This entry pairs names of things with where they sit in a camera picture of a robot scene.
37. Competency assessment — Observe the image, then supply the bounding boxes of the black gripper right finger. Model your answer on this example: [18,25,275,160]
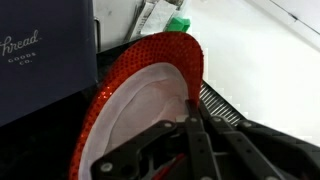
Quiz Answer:
[198,101,320,180]

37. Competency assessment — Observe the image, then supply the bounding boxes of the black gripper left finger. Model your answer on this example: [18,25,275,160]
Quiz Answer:
[89,99,222,180]

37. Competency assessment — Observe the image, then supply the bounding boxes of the red sequin hat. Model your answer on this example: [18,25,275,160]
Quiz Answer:
[68,31,204,180]

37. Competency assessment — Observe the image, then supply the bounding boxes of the green plastic box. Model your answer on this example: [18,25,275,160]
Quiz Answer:
[165,16,192,33]

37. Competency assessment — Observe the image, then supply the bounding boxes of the dark grey cardboard box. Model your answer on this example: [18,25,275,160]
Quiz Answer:
[0,0,100,128]

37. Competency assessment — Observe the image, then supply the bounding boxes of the white paper booklet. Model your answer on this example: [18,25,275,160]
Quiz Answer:
[139,0,183,36]

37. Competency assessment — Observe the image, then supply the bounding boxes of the black flat screen television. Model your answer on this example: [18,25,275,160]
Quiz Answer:
[0,46,320,180]

